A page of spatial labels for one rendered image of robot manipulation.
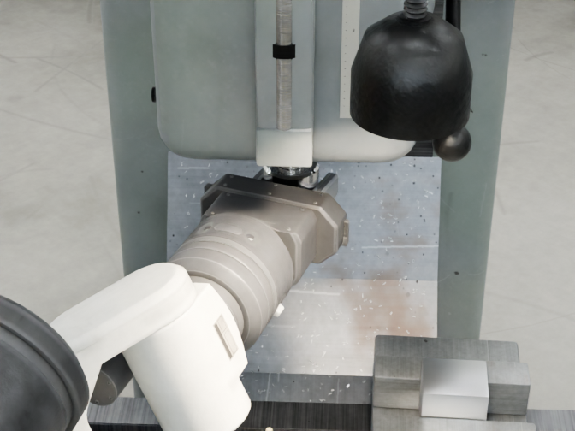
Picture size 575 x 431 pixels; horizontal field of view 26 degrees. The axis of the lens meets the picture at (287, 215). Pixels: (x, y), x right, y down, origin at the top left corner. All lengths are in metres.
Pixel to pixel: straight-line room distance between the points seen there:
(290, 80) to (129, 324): 0.20
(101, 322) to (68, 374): 0.26
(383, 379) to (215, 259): 0.36
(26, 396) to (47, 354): 0.02
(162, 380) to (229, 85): 0.22
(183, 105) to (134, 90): 0.53
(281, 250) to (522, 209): 2.48
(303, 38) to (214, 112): 0.11
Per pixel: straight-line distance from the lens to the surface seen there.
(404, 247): 1.47
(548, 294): 3.08
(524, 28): 4.44
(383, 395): 1.23
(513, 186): 3.49
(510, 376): 1.23
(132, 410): 1.35
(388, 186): 1.46
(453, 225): 1.52
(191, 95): 0.91
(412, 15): 0.72
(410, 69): 0.71
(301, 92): 0.87
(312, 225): 0.98
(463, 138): 0.95
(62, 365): 0.57
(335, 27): 0.88
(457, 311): 1.60
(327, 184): 1.04
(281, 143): 0.88
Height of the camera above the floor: 1.79
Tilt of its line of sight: 33 degrees down
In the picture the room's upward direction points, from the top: straight up
